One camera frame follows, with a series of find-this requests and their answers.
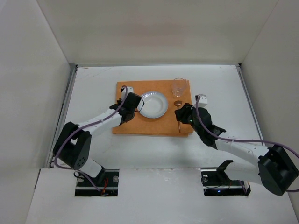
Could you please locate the orange cloth placemat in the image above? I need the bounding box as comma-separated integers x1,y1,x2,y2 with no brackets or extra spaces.
112,80,193,137

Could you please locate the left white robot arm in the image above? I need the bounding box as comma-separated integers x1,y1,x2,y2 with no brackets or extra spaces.
53,92,142,187

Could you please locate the right aluminium table rail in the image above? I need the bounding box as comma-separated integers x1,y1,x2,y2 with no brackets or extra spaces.
236,64,264,140

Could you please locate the left aluminium table rail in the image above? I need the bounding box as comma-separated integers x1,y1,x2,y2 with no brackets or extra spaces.
45,63,78,168

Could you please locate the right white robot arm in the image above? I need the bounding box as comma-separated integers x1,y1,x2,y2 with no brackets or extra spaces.
174,103,299,196

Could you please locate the white round plate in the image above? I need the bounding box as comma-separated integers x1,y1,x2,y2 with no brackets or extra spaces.
137,91,169,119

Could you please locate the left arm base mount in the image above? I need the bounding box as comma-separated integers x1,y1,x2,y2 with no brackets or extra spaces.
73,169,120,197

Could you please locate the aluminium table rail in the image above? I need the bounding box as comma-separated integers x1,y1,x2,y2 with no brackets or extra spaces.
45,63,78,168
236,64,264,140

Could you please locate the copper spoon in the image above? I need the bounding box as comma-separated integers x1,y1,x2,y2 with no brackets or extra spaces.
174,100,182,133

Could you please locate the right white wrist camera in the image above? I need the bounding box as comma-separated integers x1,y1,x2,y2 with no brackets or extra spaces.
195,94,208,108

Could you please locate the clear drinking glass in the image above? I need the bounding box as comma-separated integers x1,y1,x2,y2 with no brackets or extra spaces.
172,77,187,97

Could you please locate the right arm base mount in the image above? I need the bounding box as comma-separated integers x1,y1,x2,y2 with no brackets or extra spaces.
200,160,251,196

